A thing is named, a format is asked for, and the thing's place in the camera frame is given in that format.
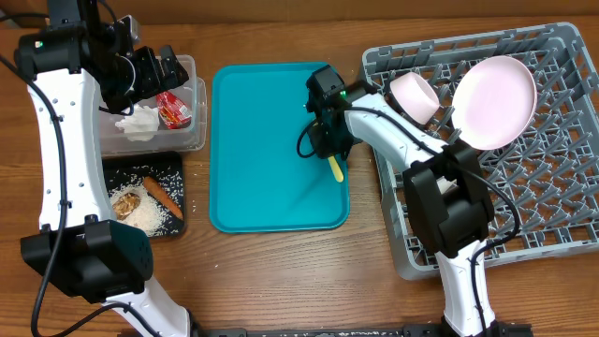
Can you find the large white plate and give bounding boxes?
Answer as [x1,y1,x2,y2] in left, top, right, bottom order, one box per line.
[451,56,537,151]

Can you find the teal serving tray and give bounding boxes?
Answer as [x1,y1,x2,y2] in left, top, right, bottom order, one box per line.
[209,62,350,233]

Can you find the black plastic tray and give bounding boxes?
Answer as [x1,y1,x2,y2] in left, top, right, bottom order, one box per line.
[103,152,186,239]

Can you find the grey dishwasher rack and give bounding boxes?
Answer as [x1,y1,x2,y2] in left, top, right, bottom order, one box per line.
[360,22,598,267]

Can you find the yellow plastic spoon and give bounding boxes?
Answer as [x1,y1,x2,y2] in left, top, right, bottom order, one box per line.
[328,155,344,183]

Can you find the clear plastic storage bin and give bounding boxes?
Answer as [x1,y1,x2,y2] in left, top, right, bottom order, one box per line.
[99,54,208,157]

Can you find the red snack wrapper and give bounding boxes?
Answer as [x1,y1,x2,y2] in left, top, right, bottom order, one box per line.
[156,91,192,129]

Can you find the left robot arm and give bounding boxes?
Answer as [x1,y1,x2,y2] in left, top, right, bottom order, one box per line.
[8,0,202,336]

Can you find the white napkin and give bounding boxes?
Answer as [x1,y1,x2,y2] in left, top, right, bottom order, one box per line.
[115,105,160,141]

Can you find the white rice pile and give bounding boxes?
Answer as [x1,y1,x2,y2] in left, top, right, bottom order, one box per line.
[105,164,185,238]

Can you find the large white bowl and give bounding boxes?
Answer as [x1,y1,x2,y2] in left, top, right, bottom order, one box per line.
[389,72,440,125]

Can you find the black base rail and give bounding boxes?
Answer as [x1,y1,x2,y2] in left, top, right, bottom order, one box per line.
[193,323,533,337]

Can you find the brown sausage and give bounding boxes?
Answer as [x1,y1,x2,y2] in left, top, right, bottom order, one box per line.
[143,177,183,220]

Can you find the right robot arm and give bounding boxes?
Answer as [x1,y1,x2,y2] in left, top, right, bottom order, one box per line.
[302,66,496,336]

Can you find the brown food scraps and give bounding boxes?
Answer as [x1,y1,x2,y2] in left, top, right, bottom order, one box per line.
[112,192,140,220]

